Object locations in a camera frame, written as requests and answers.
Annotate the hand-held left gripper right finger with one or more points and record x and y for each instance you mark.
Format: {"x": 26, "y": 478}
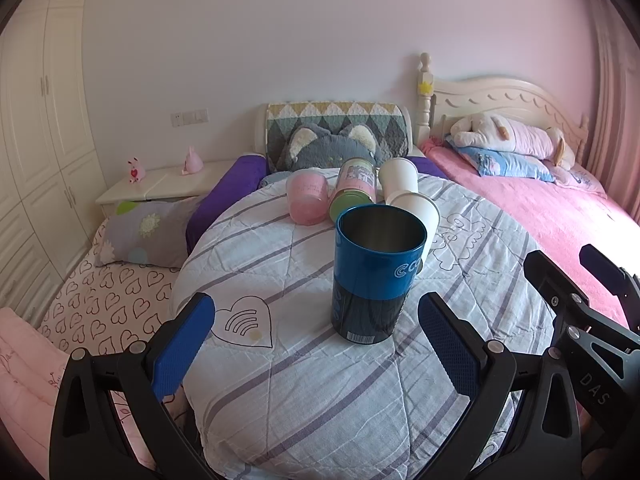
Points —
{"x": 447, "y": 347}

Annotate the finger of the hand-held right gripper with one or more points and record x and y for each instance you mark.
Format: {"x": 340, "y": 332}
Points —
{"x": 600, "y": 260}
{"x": 555, "y": 280}

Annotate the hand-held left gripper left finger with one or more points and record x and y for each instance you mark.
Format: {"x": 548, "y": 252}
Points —
{"x": 182, "y": 347}

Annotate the blue metal cup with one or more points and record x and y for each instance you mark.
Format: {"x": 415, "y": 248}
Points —
{"x": 375, "y": 280}

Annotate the white paper cup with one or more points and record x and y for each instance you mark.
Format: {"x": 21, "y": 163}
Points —
{"x": 397, "y": 175}
{"x": 422, "y": 212}

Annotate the pink plastic cup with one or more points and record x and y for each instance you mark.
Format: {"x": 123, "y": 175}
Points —
{"x": 306, "y": 200}

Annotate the pink bed cover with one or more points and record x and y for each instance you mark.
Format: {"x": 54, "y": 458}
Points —
{"x": 525, "y": 210}

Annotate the pink printed pillow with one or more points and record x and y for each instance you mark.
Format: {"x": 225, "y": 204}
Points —
{"x": 580, "y": 177}

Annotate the heart print bed sheet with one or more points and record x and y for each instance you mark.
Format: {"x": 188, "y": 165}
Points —
{"x": 100, "y": 305}

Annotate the grey flower pillow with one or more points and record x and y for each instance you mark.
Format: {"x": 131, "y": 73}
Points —
{"x": 150, "y": 235}

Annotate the pink curtain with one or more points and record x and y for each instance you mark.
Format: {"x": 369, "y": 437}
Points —
{"x": 617, "y": 135}

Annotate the blue printed pillow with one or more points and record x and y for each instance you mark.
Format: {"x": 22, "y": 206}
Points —
{"x": 505, "y": 162}

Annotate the white and pink plush toy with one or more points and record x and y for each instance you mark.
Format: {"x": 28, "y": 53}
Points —
{"x": 500, "y": 132}

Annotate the pink quilted blanket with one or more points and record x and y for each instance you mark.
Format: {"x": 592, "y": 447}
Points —
{"x": 25, "y": 360}

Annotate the purple bed bumper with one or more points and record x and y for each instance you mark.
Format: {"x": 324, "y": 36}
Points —
{"x": 225, "y": 190}
{"x": 425, "y": 165}

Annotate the white nightstand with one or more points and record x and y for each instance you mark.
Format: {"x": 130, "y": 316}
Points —
{"x": 165, "y": 180}

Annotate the pink heart figurine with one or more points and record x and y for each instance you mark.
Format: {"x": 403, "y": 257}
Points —
{"x": 135, "y": 172}

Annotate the pink rabbit figurine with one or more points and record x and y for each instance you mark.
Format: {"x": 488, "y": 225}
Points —
{"x": 192, "y": 164}

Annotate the white wooden bed headboard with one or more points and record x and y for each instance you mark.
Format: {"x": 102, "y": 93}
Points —
{"x": 500, "y": 97}

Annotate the light blue pillow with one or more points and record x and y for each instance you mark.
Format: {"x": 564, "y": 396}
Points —
{"x": 274, "y": 178}

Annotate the green can with label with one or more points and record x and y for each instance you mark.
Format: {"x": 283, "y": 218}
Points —
{"x": 352, "y": 180}

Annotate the yellow star decoration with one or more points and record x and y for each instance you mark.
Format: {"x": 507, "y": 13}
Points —
{"x": 425, "y": 87}

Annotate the grey cat plush pillow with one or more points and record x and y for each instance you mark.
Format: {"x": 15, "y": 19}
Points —
{"x": 320, "y": 152}

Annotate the cream wardrobe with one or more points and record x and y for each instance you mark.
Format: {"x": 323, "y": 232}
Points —
{"x": 40, "y": 135}

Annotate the wall switch panel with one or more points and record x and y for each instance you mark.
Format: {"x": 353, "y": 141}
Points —
{"x": 190, "y": 117}

